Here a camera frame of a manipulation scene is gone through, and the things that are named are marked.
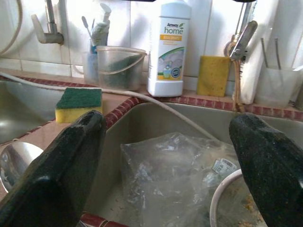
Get clear plastic mug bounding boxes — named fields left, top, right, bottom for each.
left=71, top=51, right=99, bottom=84

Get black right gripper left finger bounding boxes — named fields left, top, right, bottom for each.
left=0, top=110, right=107, bottom=227

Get steel mesh strainer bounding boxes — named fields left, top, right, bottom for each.
left=209, top=168, right=267, bottom=227

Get blue toothbrush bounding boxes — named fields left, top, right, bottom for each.
left=81, top=16, right=96, bottom=54

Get white toothpaste tube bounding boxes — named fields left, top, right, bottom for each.
left=91, top=2, right=112, bottom=47

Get round steel plate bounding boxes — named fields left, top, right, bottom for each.
left=0, top=141, right=45, bottom=193

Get steel pull-out faucet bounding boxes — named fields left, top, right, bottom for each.
left=223, top=0, right=259, bottom=62

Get thin steel tongs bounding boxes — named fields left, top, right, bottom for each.
left=260, top=37, right=283, bottom=70

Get translucent plastic cup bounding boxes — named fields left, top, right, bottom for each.
left=255, top=65, right=301, bottom=109

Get dark green scouring pad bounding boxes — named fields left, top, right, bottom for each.
left=101, top=55, right=141, bottom=88

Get steel wall tap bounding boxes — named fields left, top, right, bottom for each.
left=30, top=0, right=65, bottom=45

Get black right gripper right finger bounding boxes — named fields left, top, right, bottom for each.
left=229, top=113, right=303, bottom=227

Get white ionizer drain hose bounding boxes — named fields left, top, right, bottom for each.
left=0, top=71, right=222, bottom=145

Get brown hanging brush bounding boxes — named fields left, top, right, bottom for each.
left=231, top=58, right=246, bottom=114

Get clear plastic bag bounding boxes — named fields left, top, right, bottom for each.
left=119, top=131, right=242, bottom=227

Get green and yellow sponge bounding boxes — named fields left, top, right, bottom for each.
left=55, top=87, right=103, bottom=124

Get white detergent bottle yellow cap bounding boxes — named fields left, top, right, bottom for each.
left=147, top=0, right=193, bottom=97

